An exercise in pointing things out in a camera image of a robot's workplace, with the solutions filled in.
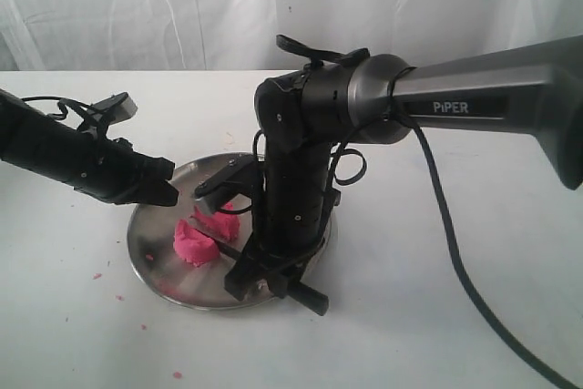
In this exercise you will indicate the round steel plate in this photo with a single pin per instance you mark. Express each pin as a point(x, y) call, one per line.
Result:
point(146, 243)

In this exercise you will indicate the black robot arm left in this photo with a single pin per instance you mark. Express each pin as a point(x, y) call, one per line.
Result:
point(35, 141)

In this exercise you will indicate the pink play dough lump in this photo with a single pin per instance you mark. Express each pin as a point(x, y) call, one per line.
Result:
point(192, 246)

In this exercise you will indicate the black knife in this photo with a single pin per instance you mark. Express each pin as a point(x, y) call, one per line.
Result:
point(310, 298)

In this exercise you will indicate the pink play dough piece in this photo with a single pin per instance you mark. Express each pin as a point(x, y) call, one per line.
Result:
point(220, 226)

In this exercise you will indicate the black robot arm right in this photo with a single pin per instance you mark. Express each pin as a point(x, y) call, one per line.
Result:
point(310, 117)

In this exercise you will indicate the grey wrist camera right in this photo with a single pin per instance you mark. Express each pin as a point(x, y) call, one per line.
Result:
point(241, 175)

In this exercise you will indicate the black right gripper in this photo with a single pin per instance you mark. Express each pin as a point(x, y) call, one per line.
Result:
point(275, 242)

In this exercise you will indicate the white backdrop curtain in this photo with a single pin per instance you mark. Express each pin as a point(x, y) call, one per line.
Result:
point(240, 34)

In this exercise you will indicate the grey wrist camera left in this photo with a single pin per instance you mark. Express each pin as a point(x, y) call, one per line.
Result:
point(115, 109)

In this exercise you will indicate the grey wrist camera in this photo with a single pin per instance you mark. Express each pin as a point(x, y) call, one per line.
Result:
point(115, 109)
point(241, 175)

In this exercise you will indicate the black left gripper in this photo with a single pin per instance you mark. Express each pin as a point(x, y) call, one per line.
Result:
point(113, 172)

